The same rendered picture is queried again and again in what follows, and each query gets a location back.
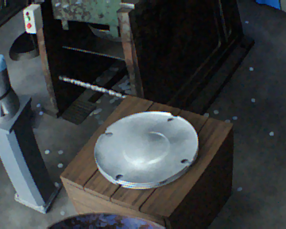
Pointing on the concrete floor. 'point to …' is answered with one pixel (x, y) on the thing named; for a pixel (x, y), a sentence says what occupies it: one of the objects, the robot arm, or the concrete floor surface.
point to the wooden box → (103, 200)
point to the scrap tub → (104, 222)
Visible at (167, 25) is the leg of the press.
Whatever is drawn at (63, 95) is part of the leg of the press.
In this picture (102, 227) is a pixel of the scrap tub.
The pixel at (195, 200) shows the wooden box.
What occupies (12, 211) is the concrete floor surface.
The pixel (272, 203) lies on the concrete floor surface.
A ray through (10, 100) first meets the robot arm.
